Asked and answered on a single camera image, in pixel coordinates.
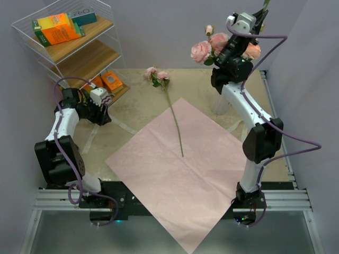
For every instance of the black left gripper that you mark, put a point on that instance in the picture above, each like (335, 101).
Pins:
(101, 118)

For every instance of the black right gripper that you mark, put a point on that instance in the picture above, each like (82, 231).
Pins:
(260, 17)

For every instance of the white flower stem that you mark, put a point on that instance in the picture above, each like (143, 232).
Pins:
(265, 6)

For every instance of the peach two-bloom flower stem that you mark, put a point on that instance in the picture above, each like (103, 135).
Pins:
(252, 52)

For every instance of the beige ribbon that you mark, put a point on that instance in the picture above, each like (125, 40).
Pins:
(132, 131)

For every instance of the purple pink wrapping paper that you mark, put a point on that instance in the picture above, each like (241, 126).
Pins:
(184, 168)

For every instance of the pink two-bloom flower stem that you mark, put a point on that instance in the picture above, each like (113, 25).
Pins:
(205, 52)

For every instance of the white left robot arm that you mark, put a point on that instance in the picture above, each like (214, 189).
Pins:
(59, 157)

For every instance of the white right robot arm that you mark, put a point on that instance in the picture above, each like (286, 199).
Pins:
(263, 140)

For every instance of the white ribbed ceramic vase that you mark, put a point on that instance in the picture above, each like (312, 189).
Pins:
(219, 104)

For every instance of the zigzag patterned purple mat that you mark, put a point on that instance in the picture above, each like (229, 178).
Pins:
(106, 99)

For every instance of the small orange box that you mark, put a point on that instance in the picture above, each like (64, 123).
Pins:
(111, 81)

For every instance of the orange yellow carton box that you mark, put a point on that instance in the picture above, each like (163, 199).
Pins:
(56, 29)

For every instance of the teal box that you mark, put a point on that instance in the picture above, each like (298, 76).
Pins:
(83, 17)

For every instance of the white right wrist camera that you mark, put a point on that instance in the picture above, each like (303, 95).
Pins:
(241, 23)

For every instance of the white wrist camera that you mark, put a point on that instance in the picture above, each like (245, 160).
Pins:
(241, 23)
(96, 95)

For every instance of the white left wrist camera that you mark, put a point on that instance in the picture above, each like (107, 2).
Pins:
(96, 95)

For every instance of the white wire wooden shelf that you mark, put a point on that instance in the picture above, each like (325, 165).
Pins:
(99, 51)

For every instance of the black mounting base rail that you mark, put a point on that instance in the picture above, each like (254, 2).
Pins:
(276, 197)

